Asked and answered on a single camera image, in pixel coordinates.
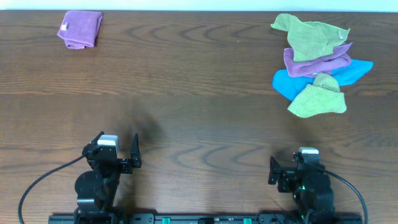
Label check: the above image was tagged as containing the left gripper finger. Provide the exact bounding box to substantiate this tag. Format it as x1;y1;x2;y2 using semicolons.
129;133;142;168
90;131;104;144

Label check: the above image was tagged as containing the light green cloth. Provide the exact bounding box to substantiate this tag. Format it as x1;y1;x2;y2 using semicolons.
287;73;347;118

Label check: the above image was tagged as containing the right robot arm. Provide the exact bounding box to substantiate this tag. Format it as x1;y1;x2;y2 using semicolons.
268;148;335;223

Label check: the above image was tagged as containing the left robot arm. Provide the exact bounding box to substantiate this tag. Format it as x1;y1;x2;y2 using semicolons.
73;132;142;223

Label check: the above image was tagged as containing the blue cloth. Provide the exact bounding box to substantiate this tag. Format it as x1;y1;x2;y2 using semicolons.
272;59;373;101

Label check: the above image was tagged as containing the folded purple cloth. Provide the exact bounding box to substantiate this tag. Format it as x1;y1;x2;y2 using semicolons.
57;11;103;49

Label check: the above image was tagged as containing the crumpled purple cloth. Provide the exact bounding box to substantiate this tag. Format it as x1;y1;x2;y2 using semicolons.
284;42;352;78

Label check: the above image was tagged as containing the olive green cloth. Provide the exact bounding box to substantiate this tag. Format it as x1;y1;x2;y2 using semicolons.
271;14;350;62

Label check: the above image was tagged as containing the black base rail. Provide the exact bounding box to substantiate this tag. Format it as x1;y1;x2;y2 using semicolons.
48;212;364;224

